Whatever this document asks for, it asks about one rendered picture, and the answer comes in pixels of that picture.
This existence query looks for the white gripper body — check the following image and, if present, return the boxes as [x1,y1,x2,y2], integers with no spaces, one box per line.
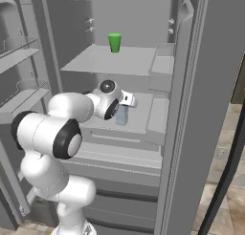
[128,92,139,110]

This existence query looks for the grey fridge shelf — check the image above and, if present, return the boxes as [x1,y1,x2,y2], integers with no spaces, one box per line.
[59,44,158,77]
[78,91,155,136]

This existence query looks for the pale blue milk carton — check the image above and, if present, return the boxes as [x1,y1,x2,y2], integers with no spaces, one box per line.
[115,104,130,126]

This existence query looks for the grey fridge door bin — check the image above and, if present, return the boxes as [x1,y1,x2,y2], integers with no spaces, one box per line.
[147,42,175,94]
[145,97,170,147]

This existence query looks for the grey fridge drawer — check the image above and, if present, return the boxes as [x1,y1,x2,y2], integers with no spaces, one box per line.
[63,139,164,178]

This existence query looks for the grey fridge door with bins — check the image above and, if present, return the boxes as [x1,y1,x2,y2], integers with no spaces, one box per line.
[158,0,245,235]

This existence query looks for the grey fridge cabinet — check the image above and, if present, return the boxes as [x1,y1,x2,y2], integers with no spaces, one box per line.
[17,0,192,235]

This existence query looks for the grey fridge door with shelves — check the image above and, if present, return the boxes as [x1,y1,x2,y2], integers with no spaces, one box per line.
[0,0,62,231]

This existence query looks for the green cup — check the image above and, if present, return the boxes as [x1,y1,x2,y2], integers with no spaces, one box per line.
[107,32,123,53]

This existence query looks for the grey freezer drawer front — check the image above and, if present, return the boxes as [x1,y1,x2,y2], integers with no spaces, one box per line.
[80,177,161,235]

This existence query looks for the black fridge door handle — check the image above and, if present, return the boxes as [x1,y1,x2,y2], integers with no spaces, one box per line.
[197,97,245,235]

